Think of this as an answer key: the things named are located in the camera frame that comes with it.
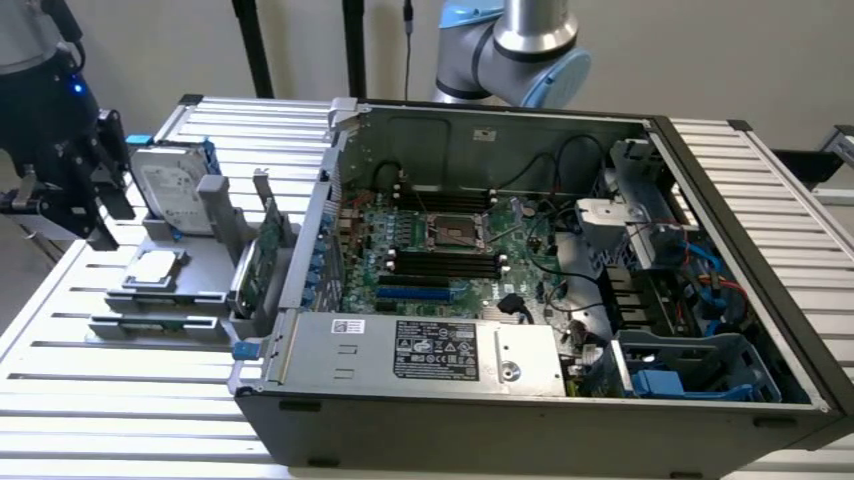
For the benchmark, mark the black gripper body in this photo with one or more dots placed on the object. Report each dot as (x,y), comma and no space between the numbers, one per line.
(40,115)

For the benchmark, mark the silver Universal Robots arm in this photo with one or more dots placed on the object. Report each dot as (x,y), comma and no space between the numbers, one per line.
(521,35)

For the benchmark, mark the green RAM stick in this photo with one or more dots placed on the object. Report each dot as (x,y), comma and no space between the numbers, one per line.
(167,325)

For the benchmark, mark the black RAM slot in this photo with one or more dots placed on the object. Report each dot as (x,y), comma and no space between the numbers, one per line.
(447,203)
(447,274)
(447,197)
(447,261)
(447,254)
(447,208)
(447,267)
(447,192)

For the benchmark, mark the black expansion slot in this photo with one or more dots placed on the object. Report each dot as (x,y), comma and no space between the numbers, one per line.
(401,305)

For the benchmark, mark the blue expansion slot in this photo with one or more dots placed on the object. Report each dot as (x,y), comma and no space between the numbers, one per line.
(414,293)

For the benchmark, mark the silver hard disk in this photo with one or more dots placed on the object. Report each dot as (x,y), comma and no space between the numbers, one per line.
(167,190)

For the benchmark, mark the silver CPU chip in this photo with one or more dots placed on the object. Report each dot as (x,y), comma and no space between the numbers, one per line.
(154,267)

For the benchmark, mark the grey parts rack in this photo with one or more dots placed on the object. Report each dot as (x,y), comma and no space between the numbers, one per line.
(214,250)

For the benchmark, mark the black stand pole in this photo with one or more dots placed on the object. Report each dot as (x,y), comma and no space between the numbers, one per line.
(254,45)
(354,45)

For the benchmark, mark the green graphics card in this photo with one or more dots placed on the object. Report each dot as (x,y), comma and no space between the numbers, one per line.
(263,250)

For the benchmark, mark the grey power supply unit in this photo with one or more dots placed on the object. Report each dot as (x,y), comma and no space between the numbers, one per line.
(334,370)

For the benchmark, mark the metal CPU socket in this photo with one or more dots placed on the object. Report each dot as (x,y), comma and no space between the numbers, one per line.
(454,232)

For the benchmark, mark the green motherboard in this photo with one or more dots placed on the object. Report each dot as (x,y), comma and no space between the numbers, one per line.
(534,250)

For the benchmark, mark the black open PC case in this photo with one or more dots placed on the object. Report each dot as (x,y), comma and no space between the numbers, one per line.
(467,430)

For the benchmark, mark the metal disk bay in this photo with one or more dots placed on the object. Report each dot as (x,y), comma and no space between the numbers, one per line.
(641,165)

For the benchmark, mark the blue plastic drive cage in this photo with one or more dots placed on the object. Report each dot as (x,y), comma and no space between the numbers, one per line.
(727,350)

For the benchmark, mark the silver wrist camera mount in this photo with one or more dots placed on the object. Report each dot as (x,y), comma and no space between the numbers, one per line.
(20,197)

